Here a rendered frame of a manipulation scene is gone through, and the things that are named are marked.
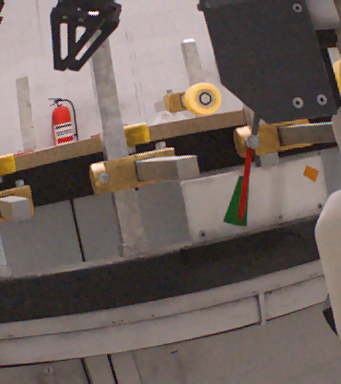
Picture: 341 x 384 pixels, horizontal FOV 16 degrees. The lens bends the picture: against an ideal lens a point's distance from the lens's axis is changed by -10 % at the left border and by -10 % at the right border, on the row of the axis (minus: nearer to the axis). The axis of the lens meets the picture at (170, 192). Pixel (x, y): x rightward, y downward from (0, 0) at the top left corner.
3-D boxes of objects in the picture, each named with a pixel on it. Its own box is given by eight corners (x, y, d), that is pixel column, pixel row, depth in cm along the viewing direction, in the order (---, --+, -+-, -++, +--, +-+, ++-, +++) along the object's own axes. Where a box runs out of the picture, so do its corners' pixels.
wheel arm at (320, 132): (352, 144, 188) (347, 118, 188) (335, 147, 187) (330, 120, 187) (278, 147, 231) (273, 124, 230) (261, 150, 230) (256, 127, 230)
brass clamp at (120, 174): (180, 178, 213) (174, 147, 213) (98, 195, 211) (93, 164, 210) (172, 178, 219) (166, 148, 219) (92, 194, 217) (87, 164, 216)
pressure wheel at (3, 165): (31, 212, 222) (20, 148, 221) (8, 218, 215) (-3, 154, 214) (0, 217, 226) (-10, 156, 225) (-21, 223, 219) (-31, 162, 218)
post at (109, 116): (153, 280, 214) (104, 8, 211) (133, 284, 213) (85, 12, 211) (149, 279, 217) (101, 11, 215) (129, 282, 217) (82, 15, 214)
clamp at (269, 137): (314, 145, 219) (308, 117, 219) (245, 157, 216) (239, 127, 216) (305, 145, 225) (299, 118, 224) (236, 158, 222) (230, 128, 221)
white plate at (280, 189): (330, 210, 220) (321, 155, 219) (192, 244, 214) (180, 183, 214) (329, 210, 220) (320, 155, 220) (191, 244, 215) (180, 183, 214)
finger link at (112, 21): (41, 66, 144) (66, -1, 143) (52, 66, 152) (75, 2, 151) (92, 76, 144) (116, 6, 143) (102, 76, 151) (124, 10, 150)
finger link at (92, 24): (30, 66, 138) (56, -4, 137) (41, 66, 145) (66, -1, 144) (82, 76, 137) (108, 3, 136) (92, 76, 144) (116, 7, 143)
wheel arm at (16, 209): (34, 224, 180) (29, 195, 180) (14, 228, 179) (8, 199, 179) (11, 215, 222) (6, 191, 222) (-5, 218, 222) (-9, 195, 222)
